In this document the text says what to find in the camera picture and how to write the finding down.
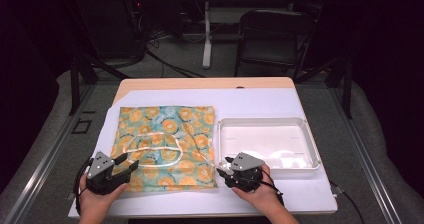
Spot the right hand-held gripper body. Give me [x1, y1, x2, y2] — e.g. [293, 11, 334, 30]
[224, 152, 268, 194]

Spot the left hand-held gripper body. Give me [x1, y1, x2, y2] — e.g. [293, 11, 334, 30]
[85, 151, 129, 196]

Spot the fruit print cloth bag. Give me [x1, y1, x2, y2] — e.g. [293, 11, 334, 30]
[109, 105, 218, 193]

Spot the person's right hand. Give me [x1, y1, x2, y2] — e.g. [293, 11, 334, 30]
[232, 163, 284, 212]

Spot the person's left hand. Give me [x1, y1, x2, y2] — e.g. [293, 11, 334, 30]
[78, 173, 128, 217]

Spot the white plastic tray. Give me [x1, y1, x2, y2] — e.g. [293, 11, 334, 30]
[217, 117, 322, 174]

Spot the white table mat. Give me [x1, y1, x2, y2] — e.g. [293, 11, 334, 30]
[68, 87, 338, 218]

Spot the black metal stand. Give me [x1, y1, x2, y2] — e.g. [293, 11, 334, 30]
[294, 55, 354, 120]
[68, 55, 131, 116]

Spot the white desk leg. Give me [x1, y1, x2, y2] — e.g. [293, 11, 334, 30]
[202, 1, 213, 70]

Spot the black equipment cabinet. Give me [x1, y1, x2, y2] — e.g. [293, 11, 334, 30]
[83, 0, 148, 62]

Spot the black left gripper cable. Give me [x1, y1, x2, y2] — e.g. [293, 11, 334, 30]
[73, 157, 95, 216]

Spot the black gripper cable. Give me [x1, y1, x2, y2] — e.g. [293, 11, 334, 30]
[261, 169, 285, 207]
[73, 157, 95, 216]

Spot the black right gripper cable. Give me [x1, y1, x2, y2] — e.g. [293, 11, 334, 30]
[261, 169, 285, 207]

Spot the aluminium floor rail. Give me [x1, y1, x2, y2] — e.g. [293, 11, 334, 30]
[328, 83, 403, 224]
[3, 83, 96, 224]

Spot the black floor cable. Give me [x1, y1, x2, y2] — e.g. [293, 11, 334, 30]
[144, 48, 206, 79]

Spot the black cable with white plug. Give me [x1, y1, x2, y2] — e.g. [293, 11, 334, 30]
[329, 180, 366, 224]

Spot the tangle of cables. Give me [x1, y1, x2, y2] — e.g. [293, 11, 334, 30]
[146, 23, 206, 50]

